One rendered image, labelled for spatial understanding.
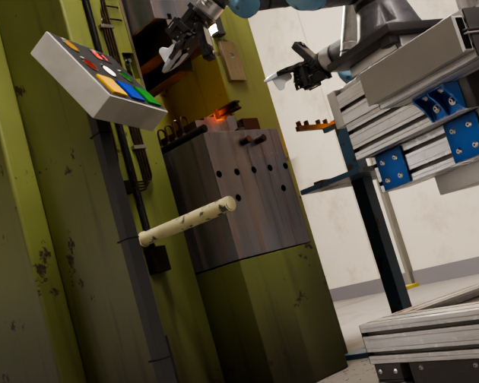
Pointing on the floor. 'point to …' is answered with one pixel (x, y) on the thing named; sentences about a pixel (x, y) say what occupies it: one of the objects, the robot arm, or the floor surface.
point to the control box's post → (132, 251)
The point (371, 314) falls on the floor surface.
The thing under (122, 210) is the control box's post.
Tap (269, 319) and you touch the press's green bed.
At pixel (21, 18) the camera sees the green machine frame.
